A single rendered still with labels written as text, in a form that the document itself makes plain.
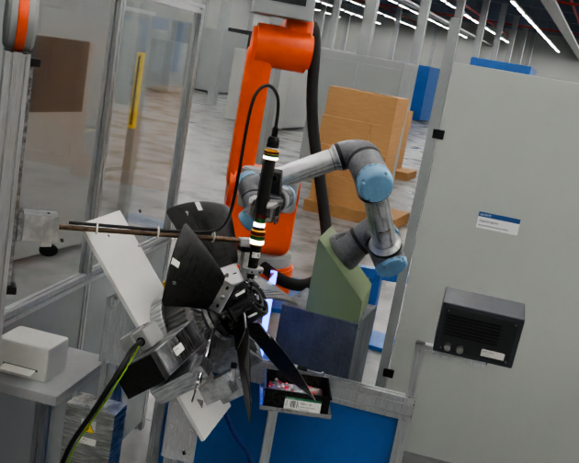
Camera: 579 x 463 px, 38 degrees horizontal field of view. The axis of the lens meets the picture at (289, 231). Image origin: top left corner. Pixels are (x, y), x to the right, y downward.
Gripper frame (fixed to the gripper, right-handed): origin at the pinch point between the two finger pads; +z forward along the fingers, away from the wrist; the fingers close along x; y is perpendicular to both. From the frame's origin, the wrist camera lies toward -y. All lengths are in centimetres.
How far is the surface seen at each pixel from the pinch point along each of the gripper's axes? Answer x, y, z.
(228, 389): -3, 53, 12
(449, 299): -59, 24, -35
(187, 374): 3, 41, 36
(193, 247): 9.7, 10.7, 26.2
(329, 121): 115, 26, -809
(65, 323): 70, 64, -33
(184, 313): 12.9, 33.3, 14.1
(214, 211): 15.4, 7.2, -8.5
